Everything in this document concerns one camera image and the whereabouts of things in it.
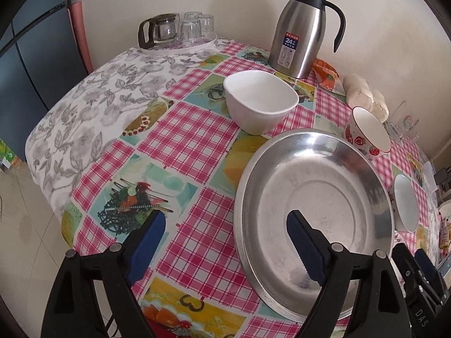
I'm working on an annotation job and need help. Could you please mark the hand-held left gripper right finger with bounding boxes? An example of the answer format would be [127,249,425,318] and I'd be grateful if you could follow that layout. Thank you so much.
[286,210,413,338]

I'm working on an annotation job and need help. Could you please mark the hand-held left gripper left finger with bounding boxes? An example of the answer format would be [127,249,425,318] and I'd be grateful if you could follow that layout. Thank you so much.
[40,209,166,338]

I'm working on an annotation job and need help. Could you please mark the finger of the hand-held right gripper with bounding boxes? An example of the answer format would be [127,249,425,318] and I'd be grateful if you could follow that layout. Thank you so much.
[414,248,446,305]
[392,243,428,301]

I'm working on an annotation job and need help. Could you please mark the large steel basin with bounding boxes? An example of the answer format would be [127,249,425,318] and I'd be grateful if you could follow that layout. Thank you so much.
[233,128,395,324]

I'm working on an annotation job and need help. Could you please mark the strawberry print bowl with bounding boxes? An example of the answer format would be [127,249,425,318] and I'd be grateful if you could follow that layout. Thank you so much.
[344,106,392,161]

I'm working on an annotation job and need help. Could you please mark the white ceramic bowl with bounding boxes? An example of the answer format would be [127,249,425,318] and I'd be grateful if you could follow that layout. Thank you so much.
[223,70,300,136]

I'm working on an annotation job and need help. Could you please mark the colourful snack packet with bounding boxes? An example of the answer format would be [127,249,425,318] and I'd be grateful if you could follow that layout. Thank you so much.
[439,215,451,257]

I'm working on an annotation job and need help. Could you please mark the small white bowl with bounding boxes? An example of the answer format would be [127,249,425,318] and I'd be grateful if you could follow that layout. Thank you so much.
[393,174,420,233]

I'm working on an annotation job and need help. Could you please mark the pink checkered tablecloth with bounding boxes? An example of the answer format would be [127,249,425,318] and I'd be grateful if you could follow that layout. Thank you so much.
[61,39,441,338]

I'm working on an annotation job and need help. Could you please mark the clear glass mug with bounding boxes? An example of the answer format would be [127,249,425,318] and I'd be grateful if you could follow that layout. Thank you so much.
[386,100,420,143]

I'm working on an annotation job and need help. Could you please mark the grey floral cloth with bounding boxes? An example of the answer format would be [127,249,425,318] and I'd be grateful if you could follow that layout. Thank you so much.
[25,44,226,226]

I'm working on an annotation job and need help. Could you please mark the white tissue rolls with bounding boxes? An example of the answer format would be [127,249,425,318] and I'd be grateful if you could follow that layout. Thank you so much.
[342,73,390,123]

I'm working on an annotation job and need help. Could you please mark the green cardboard box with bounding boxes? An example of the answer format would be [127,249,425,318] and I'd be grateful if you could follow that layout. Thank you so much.
[0,137,23,173]

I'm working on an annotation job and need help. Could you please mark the orange snack packet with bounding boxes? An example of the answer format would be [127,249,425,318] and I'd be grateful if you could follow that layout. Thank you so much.
[313,58,346,95]

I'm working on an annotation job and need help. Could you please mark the white round tray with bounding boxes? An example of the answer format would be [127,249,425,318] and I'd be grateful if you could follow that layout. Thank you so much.
[137,32,218,56]

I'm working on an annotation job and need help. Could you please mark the stainless steel thermos jug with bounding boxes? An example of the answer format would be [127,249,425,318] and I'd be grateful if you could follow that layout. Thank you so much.
[268,0,346,79]

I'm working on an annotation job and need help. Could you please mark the glass teapot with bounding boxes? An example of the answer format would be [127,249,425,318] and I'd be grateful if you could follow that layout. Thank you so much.
[137,13,181,50]

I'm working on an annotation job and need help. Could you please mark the dark blue cabinet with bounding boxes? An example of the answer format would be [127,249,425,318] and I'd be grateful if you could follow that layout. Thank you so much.
[0,0,89,163]

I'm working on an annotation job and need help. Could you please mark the pink foam tube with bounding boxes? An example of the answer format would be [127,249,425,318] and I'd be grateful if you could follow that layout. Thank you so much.
[70,2,94,74]

